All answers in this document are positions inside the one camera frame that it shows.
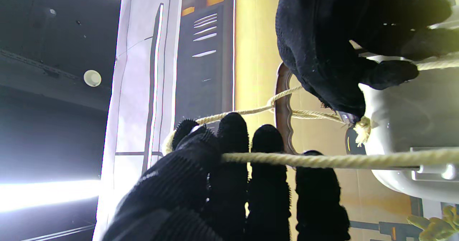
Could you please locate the round white ceiling lamp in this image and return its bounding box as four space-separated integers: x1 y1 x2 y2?
84 70 102 87

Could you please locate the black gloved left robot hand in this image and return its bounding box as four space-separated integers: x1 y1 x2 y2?
102 113 351 241

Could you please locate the cream twisted string loop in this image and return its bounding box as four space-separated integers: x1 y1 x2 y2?
161 59 459 170

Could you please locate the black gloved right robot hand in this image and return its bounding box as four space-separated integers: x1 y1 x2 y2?
275 0 459 121

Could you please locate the small beige toy suitcase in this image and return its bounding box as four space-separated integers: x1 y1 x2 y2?
274 15 459 204

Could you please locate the bright ceiling light strip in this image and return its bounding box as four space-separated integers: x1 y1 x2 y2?
0 179 101 213

